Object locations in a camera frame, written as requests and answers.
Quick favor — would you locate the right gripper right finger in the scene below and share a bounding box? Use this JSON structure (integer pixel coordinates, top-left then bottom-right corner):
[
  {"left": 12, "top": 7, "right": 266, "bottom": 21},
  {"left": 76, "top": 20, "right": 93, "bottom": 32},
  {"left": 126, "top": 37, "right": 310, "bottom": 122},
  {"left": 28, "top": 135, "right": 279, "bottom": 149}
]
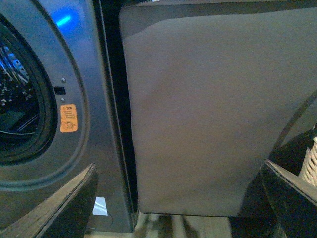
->
[{"left": 260, "top": 160, "right": 317, "bottom": 238}]

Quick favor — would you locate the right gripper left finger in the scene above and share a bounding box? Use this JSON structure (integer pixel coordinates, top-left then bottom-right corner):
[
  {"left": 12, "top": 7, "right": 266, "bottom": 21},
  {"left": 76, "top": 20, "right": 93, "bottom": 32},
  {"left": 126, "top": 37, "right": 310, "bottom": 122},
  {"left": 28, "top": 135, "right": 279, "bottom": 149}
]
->
[{"left": 0, "top": 163, "right": 98, "bottom": 238}]

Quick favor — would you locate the grey front-load washing machine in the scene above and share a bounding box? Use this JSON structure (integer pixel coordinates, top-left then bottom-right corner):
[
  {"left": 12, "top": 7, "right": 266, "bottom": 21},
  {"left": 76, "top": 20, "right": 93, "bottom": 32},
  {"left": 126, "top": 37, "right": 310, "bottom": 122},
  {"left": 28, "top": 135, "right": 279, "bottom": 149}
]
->
[{"left": 0, "top": 0, "right": 137, "bottom": 232}]

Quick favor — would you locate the white sticker on washer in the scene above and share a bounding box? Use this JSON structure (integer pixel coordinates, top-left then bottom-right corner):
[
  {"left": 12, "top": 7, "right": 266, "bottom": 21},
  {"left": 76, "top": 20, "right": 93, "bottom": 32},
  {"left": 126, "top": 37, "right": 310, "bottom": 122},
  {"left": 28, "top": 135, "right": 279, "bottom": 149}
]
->
[{"left": 92, "top": 197, "right": 108, "bottom": 216}]

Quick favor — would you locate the orange warning sticker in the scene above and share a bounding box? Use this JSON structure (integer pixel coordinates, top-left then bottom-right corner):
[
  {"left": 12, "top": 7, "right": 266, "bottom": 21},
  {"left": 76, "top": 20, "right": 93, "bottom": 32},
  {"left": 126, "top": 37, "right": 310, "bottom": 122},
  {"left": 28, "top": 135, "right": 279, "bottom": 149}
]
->
[{"left": 60, "top": 104, "right": 78, "bottom": 133}]

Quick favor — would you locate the white rope woven basket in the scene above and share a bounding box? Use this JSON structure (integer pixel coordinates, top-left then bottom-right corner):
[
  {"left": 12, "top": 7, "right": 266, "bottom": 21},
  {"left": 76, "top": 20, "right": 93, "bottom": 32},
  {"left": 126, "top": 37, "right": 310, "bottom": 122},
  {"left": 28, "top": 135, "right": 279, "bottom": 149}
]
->
[{"left": 299, "top": 124, "right": 317, "bottom": 187}]

